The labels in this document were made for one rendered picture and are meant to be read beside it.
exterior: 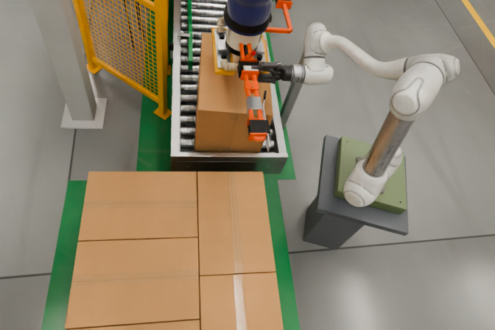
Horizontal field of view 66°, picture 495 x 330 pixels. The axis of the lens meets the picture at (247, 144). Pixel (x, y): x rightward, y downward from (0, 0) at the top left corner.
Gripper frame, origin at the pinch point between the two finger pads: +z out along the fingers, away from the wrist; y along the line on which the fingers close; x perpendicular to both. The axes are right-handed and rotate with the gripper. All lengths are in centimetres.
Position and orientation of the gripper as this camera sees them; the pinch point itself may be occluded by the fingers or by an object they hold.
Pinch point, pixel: (249, 71)
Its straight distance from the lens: 182.8
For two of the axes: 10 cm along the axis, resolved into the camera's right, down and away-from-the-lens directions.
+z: -9.8, 0.0, -2.0
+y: -1.6, 5.5, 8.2
